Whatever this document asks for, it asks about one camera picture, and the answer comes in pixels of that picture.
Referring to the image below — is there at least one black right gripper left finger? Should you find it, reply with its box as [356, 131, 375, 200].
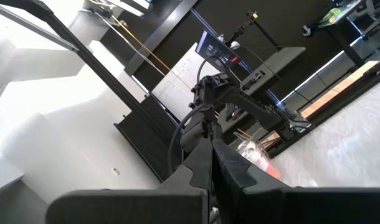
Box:
[45, 138, 214, 224]

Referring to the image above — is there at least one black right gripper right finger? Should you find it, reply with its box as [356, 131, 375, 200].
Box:
[211, 139, 380, 224]

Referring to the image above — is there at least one black cabinet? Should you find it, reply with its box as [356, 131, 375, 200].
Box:
[113, 93, 181, 183]

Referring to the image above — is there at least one whiteboard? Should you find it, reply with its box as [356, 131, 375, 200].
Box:
[151, 42, 221, 123]

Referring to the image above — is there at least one wooden board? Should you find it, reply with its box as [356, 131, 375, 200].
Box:
[300, 60, 380, 119]

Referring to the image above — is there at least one black monitor stand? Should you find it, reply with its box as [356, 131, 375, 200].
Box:
[224, 10, 286, 52]

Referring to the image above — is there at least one small side table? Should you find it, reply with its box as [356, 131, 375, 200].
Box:
[317, 0, 368, 68]

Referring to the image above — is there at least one green item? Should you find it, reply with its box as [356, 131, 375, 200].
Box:
[320, 7, 343, 24]

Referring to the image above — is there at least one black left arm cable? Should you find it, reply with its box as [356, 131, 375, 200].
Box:
[167, 104, 209, 175]

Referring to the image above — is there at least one thin yellow cable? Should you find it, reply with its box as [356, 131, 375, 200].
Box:
[110, 14, 192, 90]

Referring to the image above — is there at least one black camera frame post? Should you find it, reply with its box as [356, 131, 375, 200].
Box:
[0, 0, 175, 144]

